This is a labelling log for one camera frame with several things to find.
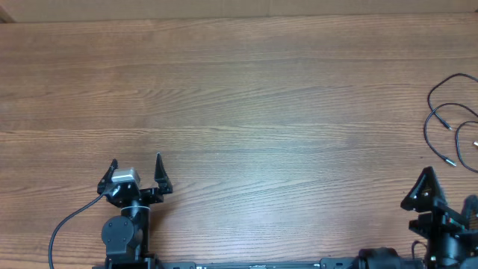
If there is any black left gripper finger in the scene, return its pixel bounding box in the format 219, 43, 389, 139
154, 152, 173, 194
97, 158, 118, 194

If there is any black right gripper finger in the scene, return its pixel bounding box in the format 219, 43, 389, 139
461, 195, 478, 223
400, 167, 447, 212

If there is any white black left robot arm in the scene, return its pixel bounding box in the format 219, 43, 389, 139
97, 153, 173, 269

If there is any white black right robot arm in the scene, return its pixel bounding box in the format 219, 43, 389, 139
352, 167, 477, 269

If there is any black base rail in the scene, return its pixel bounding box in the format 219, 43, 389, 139
93, 257, 368, 269

